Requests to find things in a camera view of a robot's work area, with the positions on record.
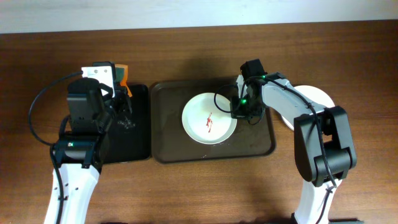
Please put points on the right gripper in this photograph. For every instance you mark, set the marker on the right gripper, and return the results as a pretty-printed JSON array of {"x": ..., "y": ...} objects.
[{"x": 241, "y": 109}]

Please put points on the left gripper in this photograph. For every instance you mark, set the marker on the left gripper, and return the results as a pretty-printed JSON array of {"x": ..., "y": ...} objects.
[{"x": 123, "y": 97}]

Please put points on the white plate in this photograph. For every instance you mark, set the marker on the white plate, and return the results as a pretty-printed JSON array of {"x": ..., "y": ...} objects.
[
  {"x": 204, "y": 122},
  {"x": 317, "y": 96}
]

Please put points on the green orange sponge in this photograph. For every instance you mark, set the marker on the green orange sponge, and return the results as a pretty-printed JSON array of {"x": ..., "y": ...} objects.
[{"x": 122, "y": 76}]

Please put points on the white plate front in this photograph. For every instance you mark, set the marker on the white plate front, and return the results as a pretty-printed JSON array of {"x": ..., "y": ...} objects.
[{"x": 317, "y": 96}]

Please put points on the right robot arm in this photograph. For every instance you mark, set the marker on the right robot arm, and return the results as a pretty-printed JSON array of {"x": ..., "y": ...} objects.
[{"x": 323, "y": 144}]

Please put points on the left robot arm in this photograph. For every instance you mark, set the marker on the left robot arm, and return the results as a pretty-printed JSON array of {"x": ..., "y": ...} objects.
[{"x": 82, "y": 146}]

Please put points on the black plastic tray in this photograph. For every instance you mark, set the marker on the black plastic tray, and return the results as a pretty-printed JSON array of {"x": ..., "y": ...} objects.
[{"x": 130, "y": 134}]

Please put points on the brown serving tray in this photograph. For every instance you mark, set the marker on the brown serving tray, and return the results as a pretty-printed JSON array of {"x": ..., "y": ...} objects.
[{"x": 171, "y": 144}]

